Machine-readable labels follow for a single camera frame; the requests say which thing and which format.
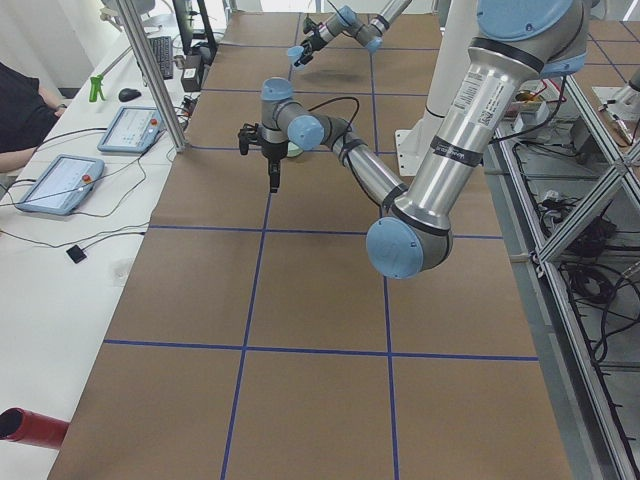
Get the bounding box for black keyboard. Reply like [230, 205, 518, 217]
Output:
[148, 36, 173, 80]

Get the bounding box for white central pedestal column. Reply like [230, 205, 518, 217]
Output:
[395, 0, 479, 177]

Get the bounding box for pale green ceramic bowl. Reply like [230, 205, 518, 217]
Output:
[286, 142, 304, 158]

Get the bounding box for light blue plastic cup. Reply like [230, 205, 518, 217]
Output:
[287, 45, 305, 68]

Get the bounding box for small black square device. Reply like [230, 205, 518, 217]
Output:
[66, 245, 87, 264]

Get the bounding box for red cylinder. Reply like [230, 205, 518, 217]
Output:
[1, 407, 69, 450]

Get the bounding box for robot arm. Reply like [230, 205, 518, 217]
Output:
[287, 1, 410, 69]
[255, 1, 591, 279]

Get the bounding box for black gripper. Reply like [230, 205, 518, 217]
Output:
[261, 141, 287, 194]
[293, 32, 326, 68]

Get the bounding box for blue teach pendant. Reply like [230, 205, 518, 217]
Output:
[97, 106, 164, 154]
[15, 154, 105, 216]

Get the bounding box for far blue teach pendant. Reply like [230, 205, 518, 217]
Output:
[97, 106, 164, 154]

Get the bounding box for black computer mouse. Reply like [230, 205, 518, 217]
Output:
[118, 88, 142, 102]

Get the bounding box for aluminium frame post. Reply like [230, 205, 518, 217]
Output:
[115, 0, 186, 153]

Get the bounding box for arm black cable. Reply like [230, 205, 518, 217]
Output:
[305, 96, 361, 151]

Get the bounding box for seated person in black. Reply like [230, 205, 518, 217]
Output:
[1, 63, 67, 173]

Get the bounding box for brown paper table cover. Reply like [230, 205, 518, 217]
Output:
[50, 13, 571, 479]

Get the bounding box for near blue teach pendant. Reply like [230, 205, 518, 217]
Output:
[15, 154, 105, 216]

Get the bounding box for black power adapter box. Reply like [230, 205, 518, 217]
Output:
[181, 55, 204, 93]

